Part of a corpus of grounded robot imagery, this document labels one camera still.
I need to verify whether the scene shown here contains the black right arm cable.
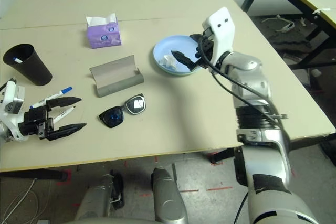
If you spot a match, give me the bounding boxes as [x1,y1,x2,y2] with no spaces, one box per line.
[196,37,288,130]

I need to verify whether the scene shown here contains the green plastic plate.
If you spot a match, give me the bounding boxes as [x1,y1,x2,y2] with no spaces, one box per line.
[154,61,203,77]

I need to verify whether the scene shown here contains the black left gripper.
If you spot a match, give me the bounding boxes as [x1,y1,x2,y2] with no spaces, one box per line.
[19,97,88,142]

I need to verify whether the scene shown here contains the white plastic strip scrap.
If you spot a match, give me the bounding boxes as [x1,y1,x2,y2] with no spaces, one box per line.
[262,15,295,33]

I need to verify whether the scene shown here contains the grey right robot leg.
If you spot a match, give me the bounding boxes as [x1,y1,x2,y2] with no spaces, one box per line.
[151,167,188,222]

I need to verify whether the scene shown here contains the black metal table leg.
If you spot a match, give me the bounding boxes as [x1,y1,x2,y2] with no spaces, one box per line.
[208,147,237,164]
[0,168,69,182]
[288,133,336,154]

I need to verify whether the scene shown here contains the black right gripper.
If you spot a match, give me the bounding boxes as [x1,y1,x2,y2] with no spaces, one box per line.
[170,33,215,73]

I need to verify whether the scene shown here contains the grey glasses case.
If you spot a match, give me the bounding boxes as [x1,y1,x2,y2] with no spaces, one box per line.
[89,55,145,99]

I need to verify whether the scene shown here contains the thin white cable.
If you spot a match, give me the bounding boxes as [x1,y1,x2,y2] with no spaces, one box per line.
[0,179,40,224]

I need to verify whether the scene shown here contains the grey robot leg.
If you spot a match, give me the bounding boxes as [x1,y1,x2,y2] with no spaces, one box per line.
[75,173,124,219]
[151,167,188,222]

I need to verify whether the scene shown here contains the purple tissue pack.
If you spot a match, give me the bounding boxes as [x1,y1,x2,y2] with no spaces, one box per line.
[86,13,123,49]

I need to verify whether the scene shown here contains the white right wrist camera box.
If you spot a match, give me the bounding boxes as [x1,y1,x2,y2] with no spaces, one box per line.
[202,6,235,63]

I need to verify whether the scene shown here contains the black sunglasses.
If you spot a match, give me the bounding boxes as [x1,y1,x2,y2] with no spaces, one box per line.
[98,93,146,130]

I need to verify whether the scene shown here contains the blue plastic plate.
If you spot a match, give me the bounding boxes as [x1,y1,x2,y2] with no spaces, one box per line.
[153,35,204,77]

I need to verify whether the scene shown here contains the grey left robot leg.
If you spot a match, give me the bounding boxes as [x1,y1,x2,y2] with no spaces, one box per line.
[75,173,124,219]

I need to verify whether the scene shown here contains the black plastic cup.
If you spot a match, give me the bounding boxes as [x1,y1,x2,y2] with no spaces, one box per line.
[3,43,53,87]

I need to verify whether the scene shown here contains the white tissue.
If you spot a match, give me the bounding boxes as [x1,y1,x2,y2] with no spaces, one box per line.
[160,55,177,68]

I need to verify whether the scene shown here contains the blue cap whiteboard marker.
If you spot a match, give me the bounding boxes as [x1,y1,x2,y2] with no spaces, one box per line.
[29,86,74,110]

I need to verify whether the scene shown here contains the black cap whiteboard marker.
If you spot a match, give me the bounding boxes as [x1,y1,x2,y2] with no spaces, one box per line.
[51,106,77,124]

